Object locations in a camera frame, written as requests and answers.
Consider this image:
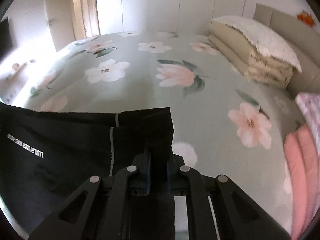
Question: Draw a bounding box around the black jacket with grey piping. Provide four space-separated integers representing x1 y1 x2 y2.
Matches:
1 104 174 233

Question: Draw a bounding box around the white bedroom door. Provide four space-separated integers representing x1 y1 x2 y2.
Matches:
44 0 75 51

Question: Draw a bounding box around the floral bed sheet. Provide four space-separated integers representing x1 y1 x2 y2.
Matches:
13 32 304 234

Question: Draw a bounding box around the pink folded quilt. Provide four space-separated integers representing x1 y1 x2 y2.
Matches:
284 124 319 239

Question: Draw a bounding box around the pink patterned pillow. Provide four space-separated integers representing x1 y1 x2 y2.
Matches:
295 93 320 155

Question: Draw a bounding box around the beige folded quilt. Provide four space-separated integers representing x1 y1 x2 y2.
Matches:
208 24 296 89

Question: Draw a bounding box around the black television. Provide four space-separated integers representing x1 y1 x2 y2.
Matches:
0 18 13 61

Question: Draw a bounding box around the beige headboard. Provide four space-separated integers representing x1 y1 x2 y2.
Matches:
253 4 320 97

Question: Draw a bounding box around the white wardrobe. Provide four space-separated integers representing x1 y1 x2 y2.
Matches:
95 0 298 37

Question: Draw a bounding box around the red wall decoration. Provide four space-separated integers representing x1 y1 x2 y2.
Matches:
297 11 316 28

